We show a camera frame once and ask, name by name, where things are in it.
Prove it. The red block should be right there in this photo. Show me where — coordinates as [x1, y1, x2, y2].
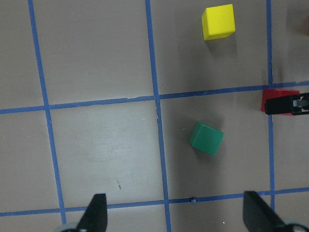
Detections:
[260, 89, 300, 116]

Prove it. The green block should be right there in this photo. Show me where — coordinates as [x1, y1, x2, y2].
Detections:
[189, 121, 225, 156]

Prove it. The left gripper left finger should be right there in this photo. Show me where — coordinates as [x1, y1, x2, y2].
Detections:
[74, 193, 108, 232]

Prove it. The yellow block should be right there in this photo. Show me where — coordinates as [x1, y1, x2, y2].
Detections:
[201, 4, 236, 41]

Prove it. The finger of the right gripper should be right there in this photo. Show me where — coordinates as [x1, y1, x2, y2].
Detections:
[265, 93, 309, 116]

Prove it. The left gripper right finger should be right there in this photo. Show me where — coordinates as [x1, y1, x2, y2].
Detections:
[242, 191, 290, 232]

